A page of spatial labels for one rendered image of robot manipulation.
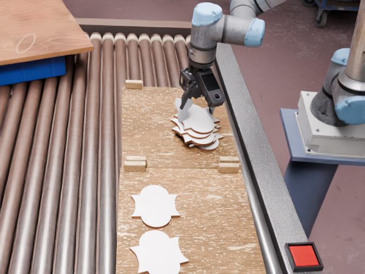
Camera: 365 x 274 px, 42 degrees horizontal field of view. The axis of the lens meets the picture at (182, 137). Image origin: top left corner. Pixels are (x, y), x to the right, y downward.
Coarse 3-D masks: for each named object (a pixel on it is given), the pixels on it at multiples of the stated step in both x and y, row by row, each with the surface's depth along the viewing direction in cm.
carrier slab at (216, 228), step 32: (128, 192) 126; (192, 192) 128; (224, 192) 129; (128, 224) 117; (192, 224) 119; (224, 224) 120; (128, 256) 110; (192, 256) 112; (224, 256) 113; (256, 256) 114
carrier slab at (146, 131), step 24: (144, 96) 161; (168, 96) 162; (144, 120) 150; (168, 120) 152; (144, 144) 141; (168, 144) 142; (168, 168) 135; (192, 168) 136; (216, 168) 137; (240, 168) 138
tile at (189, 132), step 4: (172, 120) 144; (176, 120) 144; (176, 124) 144; (180, 124) 143; (180, 128) 141; (180, 132) 140; (184, 132) 140; (188, 132) 140; (192, 132) 140; (192, 136) 139; (196, 136) 139; (200, 136) 139; (204, 136) 139; (208, 136) 141
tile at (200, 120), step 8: (192, 104) 149; (192, 112) 146; (200, 112) 147; (208, 112) 147; (184, 120) 143; (192, 120) 143; (200, 120) 144; (208, 120) 144; (216, 120) 144; (184, 128) 140; (192, 128) 140; (200, 128) 140; (208, 128) 141
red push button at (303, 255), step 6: (294, 246) 118; (300, 246) 118; (306, 246) 118; (294, 252) 116; (300, 252) 117; (306, 252) 117; (312, 252) 117; (294, 258) 115; (300, 258) 115; (306, 258) 115; (312, 258) 116; (300, 264) 114; (306, 264) 114; (312, 264) 114; (318, 264) 114
